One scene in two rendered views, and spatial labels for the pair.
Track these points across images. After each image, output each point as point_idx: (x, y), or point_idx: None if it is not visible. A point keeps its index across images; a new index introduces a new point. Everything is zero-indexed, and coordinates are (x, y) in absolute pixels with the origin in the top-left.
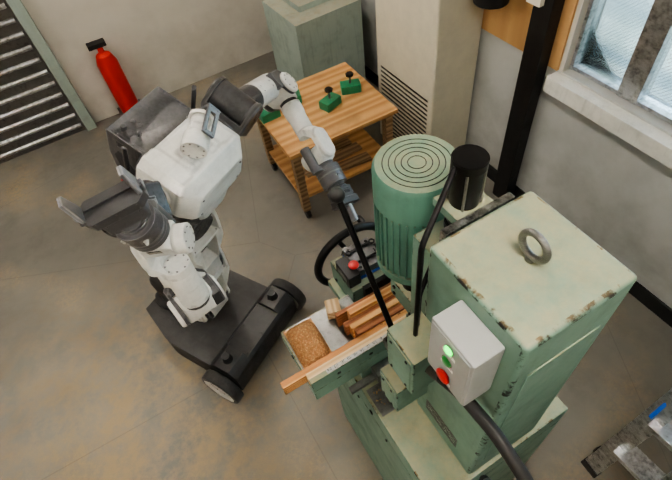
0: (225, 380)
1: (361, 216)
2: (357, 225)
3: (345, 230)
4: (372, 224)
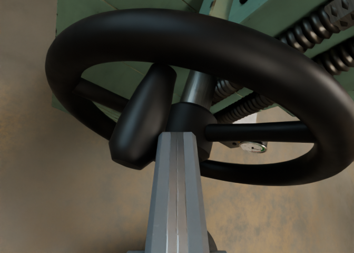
0: (209, 246)
1: (130, 129)
2: (292, 51)
3: (347, 96)
4: (177, 10)
